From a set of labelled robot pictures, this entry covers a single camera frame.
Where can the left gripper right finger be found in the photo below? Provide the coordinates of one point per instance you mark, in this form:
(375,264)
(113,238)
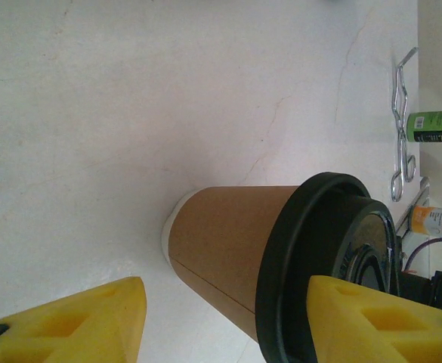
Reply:
(375,332)

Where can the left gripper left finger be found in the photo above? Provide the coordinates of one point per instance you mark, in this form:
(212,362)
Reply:
(54,332)

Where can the orange capped bottle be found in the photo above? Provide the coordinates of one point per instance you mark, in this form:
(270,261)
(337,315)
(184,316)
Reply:
(437,223)

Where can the metal tongs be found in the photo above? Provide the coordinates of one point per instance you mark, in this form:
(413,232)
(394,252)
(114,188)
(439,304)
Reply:
(399,113)

